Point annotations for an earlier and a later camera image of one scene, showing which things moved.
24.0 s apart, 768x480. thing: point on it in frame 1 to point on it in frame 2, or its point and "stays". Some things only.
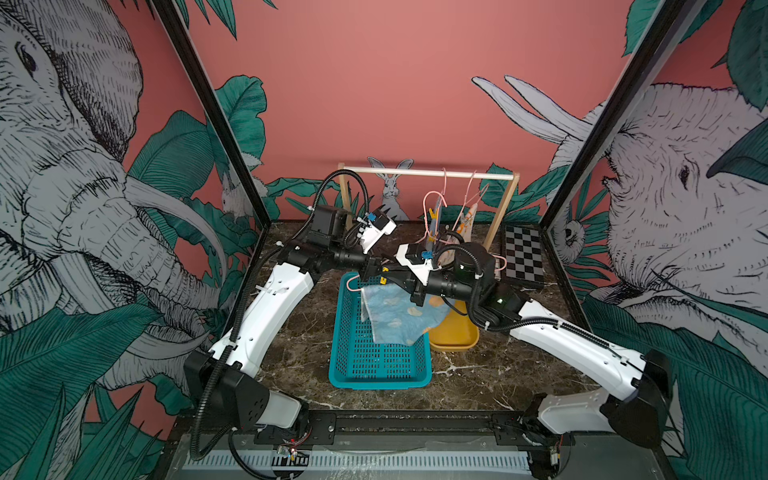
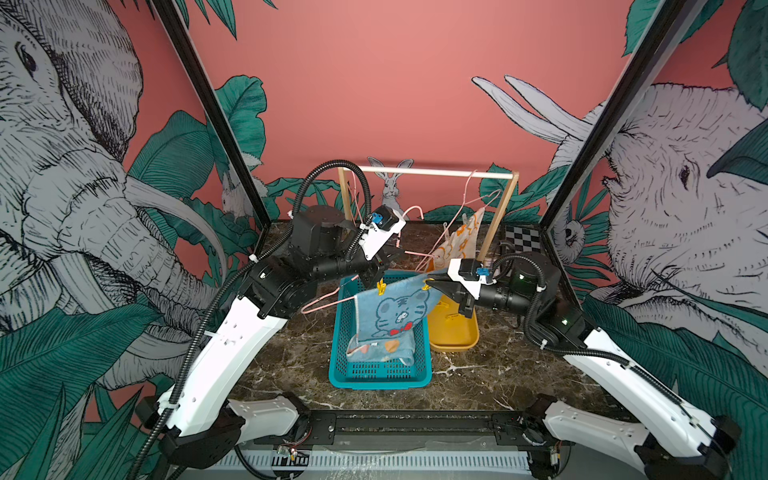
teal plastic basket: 358,361 stays
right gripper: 417,290 to 456,292
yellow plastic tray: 456,331 stays
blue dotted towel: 394,317 to 381,350
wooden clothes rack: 342,169 stays
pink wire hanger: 422,237 to 353,175
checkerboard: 522,246 stays
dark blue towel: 435,223 to 393,313
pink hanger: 442,197 to 305,311
